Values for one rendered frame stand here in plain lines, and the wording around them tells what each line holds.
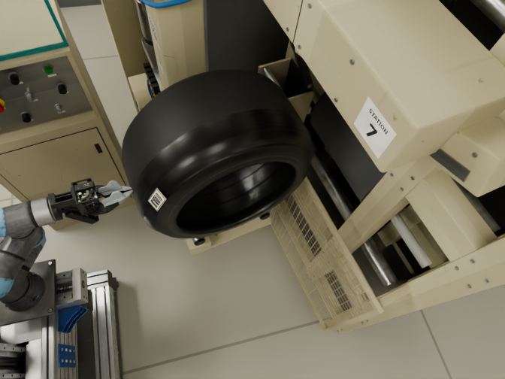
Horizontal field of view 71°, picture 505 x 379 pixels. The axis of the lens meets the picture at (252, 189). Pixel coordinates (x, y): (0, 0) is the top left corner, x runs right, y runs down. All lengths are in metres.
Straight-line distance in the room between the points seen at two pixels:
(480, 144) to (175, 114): 0.69
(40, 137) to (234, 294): 1.34
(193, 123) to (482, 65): 0.63
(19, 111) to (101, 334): 1.12
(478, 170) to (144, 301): 1.93
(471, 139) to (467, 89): 0.09
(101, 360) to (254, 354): 0.81
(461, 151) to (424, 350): 1.88
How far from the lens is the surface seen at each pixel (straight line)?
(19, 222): 1.09
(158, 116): 1.00
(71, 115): 1.80
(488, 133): 0.78
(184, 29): 1.07
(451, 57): 0.77
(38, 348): 1.74
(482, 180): 0.76
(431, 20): 0.84
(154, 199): 0.98
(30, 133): 1.81
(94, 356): 2.10
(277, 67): 1.53
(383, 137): 0.69
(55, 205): 1.06
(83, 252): 2.47
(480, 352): 2.71
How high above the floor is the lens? 2.21
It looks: 62 degrees down
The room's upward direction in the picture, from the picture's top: 10 degrees clockwise
